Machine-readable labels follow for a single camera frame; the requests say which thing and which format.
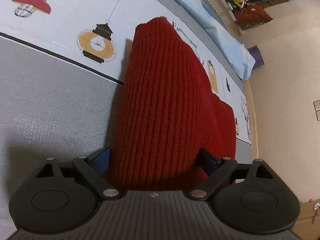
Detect dark red knit sweater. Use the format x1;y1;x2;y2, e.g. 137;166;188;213
104;17;236;191

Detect cardboard box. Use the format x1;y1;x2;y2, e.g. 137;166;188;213
293;199;320;240

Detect light blue folded sheet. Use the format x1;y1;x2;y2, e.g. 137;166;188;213
175;0;255;80

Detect purple bag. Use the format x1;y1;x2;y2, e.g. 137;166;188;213
247;45;265;69

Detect printed grey bed sheet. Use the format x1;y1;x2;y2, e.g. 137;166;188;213
1;0;249;239

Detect dark red cushion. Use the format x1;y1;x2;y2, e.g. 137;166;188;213
234;3;273;29

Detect white wall socket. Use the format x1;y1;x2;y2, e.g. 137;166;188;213
313;100;320;121

